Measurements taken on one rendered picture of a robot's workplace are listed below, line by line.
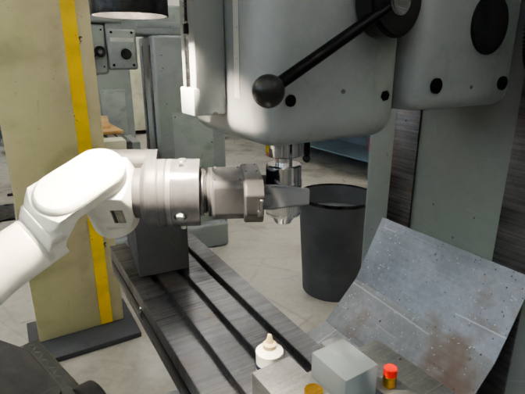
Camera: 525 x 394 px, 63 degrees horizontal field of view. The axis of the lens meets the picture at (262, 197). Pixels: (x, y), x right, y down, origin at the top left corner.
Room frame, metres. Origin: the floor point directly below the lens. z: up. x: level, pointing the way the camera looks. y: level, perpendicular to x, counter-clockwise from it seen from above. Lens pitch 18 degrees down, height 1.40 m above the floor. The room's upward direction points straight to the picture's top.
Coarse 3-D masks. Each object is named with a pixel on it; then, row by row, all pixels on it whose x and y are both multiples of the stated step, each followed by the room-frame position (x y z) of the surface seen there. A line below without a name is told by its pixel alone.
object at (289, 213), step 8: (272, 176) 0.54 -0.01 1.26; (280, 176) 0.53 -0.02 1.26; (288, 176) 0.53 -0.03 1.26; (296, 176) 0.54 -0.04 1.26; (280, 184) 0.53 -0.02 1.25; (288, 184) 0.53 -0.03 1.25; (296, 184) 0.54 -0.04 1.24; (280, 208) 0.53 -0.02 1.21; (288, 208) 0.53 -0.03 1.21; (296, 208) 0.54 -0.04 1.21; (272, 216) 0.54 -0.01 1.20; (280, 216) 0.53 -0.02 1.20; (288, 216) 0.53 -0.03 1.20; (296, 216) 0.54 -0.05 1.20
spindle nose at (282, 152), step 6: (294, 144) 0.53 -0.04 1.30; (300, 144) 0.54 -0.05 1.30; (270, 150) 0.54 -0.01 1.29; (276, 150) 0.53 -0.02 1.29; (282, 150) 0.53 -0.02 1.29; (288, 150) 0.53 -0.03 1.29; (294, 150) 0.53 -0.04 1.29; (300, 150) 0.54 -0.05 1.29; (270, 156) 0.54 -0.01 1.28; (276, 156) 0.53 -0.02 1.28; (282, 156) 0.53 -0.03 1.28; (288, 156) 0.53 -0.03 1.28; (294, 156) 0.53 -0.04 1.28
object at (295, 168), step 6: (270, 162) 0.56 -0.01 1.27; (294, 162) 0.56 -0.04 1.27; (270, 168) 0.54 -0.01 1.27; (276, 168) 0.53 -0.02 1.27; (282, 168) 0.53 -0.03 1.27; (288, 168) 0.53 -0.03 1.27; (294, 168) 0.53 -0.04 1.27; (300, 168) 0.54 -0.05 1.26; (276, 174) 0.53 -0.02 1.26; (282, 174) 0.53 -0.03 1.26; (288, 174) 0.53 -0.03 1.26
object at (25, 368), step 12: (0, 348) 1.10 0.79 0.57; (12, 348) 1.10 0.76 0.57; (0, 360) 1.05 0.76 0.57; (12, 360) 1.05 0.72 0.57; (24, 360) 1.05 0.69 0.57; (36, 360) 1.05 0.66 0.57; (0, 372) 1.00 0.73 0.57; (12, 372) 1.00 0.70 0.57; (24, 372) 1.00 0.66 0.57; (36, 372) 1.00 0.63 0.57; (0, 384) 0.95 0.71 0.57; (12, 384) 0.95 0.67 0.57; (24, 384) 0.95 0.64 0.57; (36, 384) 0.95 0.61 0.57; (48, 384) 0.95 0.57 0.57
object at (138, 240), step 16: (144, 224) 0.91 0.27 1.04; (128, 240) 1.07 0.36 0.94; (144, 240) 0.91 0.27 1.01; (160, 240) 0.93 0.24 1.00; (176, 240) 0.94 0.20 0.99; (144, 256) 0.91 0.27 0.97; (160, 256) 0.92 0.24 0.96; (176, 256) 0.94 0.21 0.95; (144, 272) 0.91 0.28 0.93; (160, 272) 0.92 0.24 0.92
